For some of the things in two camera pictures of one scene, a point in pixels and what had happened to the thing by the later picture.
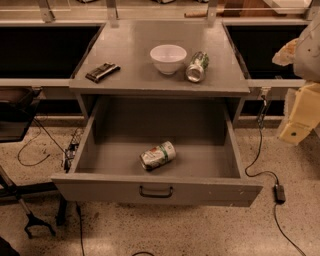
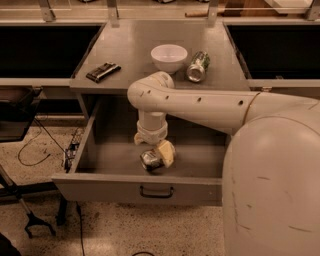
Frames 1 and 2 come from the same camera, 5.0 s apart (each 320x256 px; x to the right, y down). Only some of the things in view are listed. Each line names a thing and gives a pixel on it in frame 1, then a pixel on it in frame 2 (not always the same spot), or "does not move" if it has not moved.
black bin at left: [17, 108] does not move
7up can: [156, 156] does not move
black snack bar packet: [103, 71] does not move
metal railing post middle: [112, 13] does not move
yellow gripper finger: [286, 55] -> [137, 138]
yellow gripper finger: [295, 132] -> [167, 152]
